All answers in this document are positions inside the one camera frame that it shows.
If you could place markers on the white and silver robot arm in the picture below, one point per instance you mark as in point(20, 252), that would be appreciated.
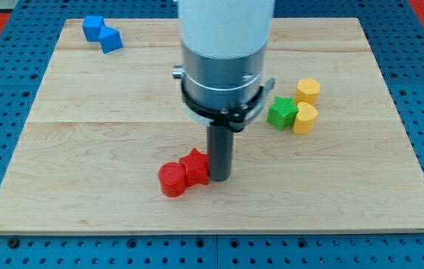
point(223, 48)

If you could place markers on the red star block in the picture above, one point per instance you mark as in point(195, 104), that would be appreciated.
point(196, 168)

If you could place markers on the green star block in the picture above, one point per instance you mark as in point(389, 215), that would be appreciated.
point(282, 112)

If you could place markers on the yellow hexagon block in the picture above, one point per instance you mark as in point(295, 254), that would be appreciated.
point(307, 90)

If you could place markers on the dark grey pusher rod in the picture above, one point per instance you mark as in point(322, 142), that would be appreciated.
point(220, 141)

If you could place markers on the red cylinder block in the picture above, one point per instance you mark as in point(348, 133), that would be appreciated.
point(172, 178)

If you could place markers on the yellow heart block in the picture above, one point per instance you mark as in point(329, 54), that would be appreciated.
point(305, 118)

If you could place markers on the light wooden board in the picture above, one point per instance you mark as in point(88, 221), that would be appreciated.
point(101, 125)

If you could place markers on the blue pentagon block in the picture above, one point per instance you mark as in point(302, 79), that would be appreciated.
point(110, 39)

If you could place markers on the blue cube block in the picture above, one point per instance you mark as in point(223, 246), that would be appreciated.
point(92, 26)

